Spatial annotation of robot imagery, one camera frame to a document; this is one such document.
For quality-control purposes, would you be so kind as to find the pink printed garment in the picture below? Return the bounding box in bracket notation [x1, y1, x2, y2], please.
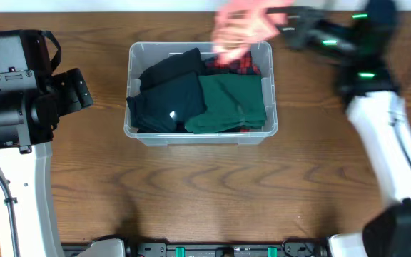
[211, 0, 293, 64]

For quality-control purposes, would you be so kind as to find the dark green garment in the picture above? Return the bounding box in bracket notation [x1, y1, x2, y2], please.
[185, 74, 267, 134]

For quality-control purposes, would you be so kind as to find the red navy plaid garment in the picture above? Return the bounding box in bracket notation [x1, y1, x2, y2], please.
[205, 52, 261, 129]

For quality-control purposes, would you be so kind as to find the dark navy garment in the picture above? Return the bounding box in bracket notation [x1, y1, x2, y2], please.
[127, 72, 206, 133]

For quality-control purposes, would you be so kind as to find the black garment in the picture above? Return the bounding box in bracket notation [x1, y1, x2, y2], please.
[139, 48, 206, 91]

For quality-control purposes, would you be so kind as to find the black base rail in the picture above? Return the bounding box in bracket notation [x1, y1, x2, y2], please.
[61, 235, 331, 257]

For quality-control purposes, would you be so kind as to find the clear plastic storage container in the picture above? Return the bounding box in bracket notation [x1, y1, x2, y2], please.
[123, 41, 278, 146]

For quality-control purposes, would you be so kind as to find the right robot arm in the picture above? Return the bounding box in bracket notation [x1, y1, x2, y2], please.
[268, 0, 411, 256]

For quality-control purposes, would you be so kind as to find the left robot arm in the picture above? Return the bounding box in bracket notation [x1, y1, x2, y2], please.
[0, 69, 93, 256]

